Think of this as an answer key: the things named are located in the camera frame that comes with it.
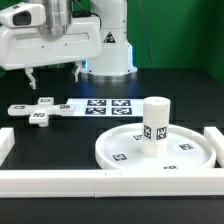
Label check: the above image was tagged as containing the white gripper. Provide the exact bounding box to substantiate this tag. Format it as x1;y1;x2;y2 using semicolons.
0;16;102;90

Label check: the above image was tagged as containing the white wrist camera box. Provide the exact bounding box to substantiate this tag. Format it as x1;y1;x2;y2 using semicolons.
0;2;46;28

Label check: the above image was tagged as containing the white fence bar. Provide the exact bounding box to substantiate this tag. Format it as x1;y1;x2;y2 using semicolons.
204;127;224;168
0;127;15;166
0;168;224;198

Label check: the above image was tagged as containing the white right fence bar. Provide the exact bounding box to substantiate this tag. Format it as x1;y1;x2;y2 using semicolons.
204;127;224;168

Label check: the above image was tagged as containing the white front fence bar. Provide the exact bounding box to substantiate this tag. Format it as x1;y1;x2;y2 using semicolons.
0;168;224;198

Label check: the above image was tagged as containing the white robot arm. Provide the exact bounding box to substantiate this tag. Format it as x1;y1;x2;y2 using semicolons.
0;0;137;87

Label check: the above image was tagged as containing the white marker sheet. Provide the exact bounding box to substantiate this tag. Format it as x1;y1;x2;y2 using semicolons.
67;98;143;117

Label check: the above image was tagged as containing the white left fence bar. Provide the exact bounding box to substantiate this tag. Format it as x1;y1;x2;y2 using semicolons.
0;127;15;166

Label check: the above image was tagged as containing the white round table top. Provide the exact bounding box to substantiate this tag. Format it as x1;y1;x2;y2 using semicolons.
95;123;216;171

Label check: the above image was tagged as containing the white cross-shaped table base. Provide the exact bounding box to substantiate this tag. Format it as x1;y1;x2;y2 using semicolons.
8;97;75;127

